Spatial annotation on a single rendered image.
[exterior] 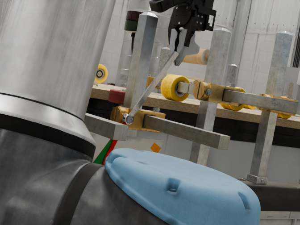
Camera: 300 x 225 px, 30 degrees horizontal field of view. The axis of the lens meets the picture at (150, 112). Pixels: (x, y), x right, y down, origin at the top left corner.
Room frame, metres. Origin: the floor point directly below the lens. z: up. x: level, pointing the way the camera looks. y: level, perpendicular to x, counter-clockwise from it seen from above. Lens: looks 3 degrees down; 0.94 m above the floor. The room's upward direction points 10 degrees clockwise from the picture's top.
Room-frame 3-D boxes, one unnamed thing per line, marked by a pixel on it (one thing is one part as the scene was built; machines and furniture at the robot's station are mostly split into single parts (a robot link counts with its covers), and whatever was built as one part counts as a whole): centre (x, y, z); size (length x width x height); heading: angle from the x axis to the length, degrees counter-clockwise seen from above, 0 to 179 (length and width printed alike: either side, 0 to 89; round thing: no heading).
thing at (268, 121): (1.70, -0.36, 0.93); 0.04 x 0.04 x 0.48; 36
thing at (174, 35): (1.40, -0.05, 1.04); 0.06 x 0.03 x 0.09; 126
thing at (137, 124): (1.42, 0.03, 0.85); 0.14 x 0.06 x 0.05; 126
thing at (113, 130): (1.23, 0.18, 0.84); 0.44 x 0.03 x 0.04; 36
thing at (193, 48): (1.37, -0.07, 1.04); 0.06 x 0.03 x 0.09; 126
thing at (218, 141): (1.36, -0.04, 0.84); 0.43 x 0.03 x 0.04; 36
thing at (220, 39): (1.56, -0.16, 0.89); 0.04 x 0.04 x 0.48; 36
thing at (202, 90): (1.57, -0.17, 0.95); 0.14 x 0.06 x 0.05; 126
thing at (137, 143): (1.37, 0.06, 0.75); 0.26 x 0.01 x 0.10; 126
